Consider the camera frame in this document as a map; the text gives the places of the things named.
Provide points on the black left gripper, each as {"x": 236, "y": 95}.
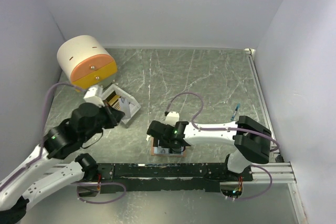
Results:
{"x": 114, "y": 116}

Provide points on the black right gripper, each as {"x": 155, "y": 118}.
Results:
{"x": 157, "y": 142}

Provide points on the pink blue card holder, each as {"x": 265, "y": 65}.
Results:
{"x": 173, "y": 153}

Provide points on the white crest credit card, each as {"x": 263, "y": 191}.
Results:
{"x": 125, "y": 108}

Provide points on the white silver credit card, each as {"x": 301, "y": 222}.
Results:
{"x": 161, "y": 151}

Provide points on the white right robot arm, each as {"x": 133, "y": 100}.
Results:
{"x": 250, "y": 139}

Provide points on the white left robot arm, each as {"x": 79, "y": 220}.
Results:
{"x": 26, "y": 185}

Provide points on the yellow credit card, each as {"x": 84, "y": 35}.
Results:
{"x": 113, "y": 101}

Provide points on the white card tray box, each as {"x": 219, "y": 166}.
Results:
{"x": 134, "y": 105}

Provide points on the cream drawer cabinet orange fronts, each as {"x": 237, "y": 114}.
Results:
{"x": 85, "y": 62}

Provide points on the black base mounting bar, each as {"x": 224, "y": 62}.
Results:
{"x": 166, "y": 176}

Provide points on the blue pen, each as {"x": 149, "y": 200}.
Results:
{"x": 235, "y": 112}

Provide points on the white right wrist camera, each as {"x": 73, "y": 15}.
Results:
{"x": 172, "y": 118}

